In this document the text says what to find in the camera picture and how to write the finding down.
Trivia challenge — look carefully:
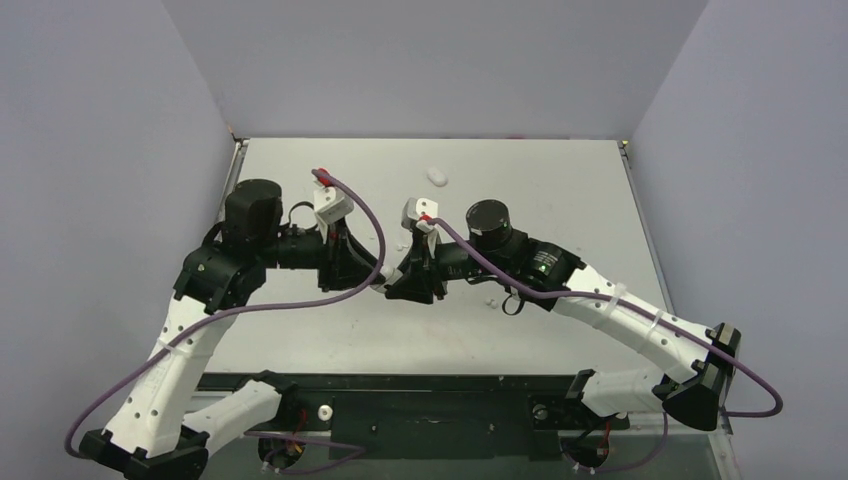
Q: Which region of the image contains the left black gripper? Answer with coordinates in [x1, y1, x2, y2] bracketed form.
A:
[257, 214, 384, 292]

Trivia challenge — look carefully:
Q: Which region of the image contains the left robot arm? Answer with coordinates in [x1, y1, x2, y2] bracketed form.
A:
[64, 169, 387, 479]

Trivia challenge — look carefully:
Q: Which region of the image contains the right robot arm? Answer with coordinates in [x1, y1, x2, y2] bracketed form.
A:
[386, 198, 741, 431]

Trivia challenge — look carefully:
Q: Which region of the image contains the closed white charging case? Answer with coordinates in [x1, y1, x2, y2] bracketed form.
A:
[426, 167, 449, 188]

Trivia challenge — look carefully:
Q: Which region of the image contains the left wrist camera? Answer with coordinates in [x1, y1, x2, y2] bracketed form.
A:
[313, 186, 355, 242]

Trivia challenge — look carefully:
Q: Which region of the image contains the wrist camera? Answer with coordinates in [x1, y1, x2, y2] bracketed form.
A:
[313, 186, 355, 242]
[401, 197, 440, 257]

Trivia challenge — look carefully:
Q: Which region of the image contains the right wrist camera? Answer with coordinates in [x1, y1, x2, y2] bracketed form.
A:
[401, 197, 440, 257]

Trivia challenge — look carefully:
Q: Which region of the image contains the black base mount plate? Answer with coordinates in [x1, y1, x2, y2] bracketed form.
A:
[198, 372, 631, 463]

